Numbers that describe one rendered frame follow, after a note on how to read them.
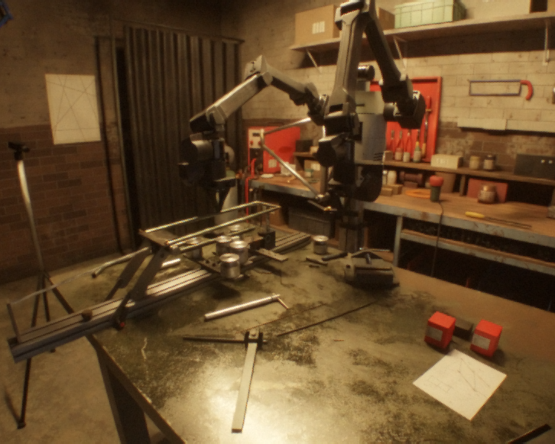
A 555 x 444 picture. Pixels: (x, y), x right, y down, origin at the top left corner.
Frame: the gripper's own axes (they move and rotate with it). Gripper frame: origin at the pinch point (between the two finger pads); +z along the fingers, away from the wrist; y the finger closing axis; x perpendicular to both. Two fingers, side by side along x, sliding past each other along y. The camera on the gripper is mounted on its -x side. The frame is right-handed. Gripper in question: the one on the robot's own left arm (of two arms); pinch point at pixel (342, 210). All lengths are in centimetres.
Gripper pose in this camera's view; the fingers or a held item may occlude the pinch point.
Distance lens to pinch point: 96.6
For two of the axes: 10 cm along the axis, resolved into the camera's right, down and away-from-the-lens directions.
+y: 3.5, -3.6, 8.7
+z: 0.4, 9.3, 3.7
